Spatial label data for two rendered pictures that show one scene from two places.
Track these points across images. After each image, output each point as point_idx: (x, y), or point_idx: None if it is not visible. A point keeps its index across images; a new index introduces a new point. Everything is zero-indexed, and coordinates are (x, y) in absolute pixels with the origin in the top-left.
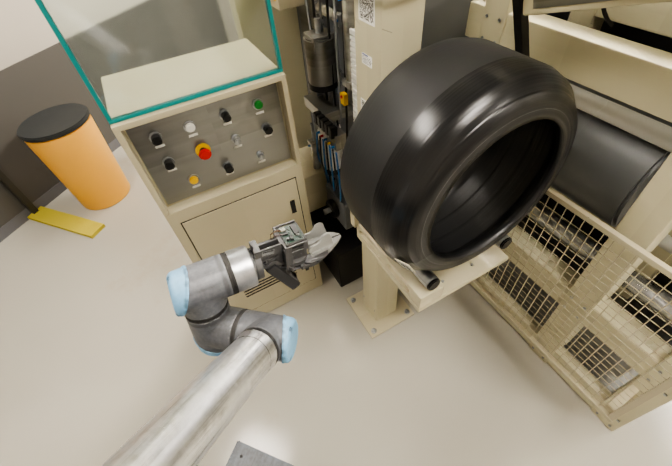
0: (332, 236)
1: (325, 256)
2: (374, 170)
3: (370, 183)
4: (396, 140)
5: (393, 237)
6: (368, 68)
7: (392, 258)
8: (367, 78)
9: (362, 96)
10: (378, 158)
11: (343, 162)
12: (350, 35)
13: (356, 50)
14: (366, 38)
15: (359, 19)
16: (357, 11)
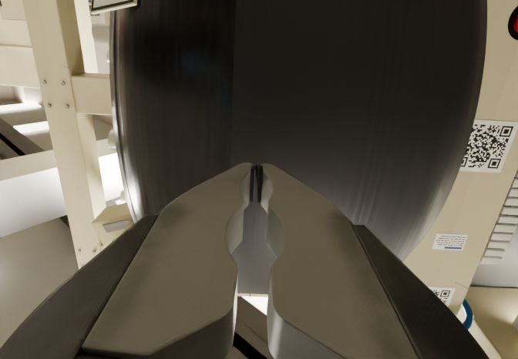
0: (260, 199)
1: (129, 234)
2: (254, 271)
3: (253, 253)
4: (238, 292)
5: (136, 142)
6: (449, 230)
7: None
8: (458, 213)
9: (492, 175)
10: (257, 283)
11: (396, 243)
12: (500, 256)
13: (481, 247)
14: (440, 269)
15: (452, 287)
16: (455, 295)
